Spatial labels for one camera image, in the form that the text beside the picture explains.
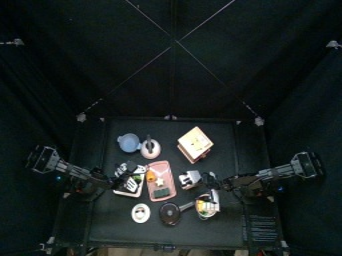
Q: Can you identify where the white bowl with toy food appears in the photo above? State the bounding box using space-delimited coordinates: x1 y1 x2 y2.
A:
194 188 222 220

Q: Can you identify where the dark green toy block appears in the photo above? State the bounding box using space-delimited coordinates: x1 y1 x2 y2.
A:
152 187 171 199

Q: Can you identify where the small white round plate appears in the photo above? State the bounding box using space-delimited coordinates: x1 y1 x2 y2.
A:
131 203 152 224

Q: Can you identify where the wooden toy oven box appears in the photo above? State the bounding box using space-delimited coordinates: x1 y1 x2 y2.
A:
176 125 215 165

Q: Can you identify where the black toy frying pan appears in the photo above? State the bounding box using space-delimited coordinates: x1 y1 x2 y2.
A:
158 200 198 227

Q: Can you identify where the black white striped grill toy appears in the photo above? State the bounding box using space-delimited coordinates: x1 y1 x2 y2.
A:
124 176 142 194

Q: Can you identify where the blue toy pot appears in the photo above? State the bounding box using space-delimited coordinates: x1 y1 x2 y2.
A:
116 132 143 154

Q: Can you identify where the white toy toaster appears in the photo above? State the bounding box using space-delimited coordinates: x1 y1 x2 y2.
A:
178 170 203 191

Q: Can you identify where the white printed table label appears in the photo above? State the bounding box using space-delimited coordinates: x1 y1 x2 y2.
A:
247 213 278 243

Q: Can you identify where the pink rectangular tray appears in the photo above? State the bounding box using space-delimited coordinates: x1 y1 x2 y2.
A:
146 160 178 203

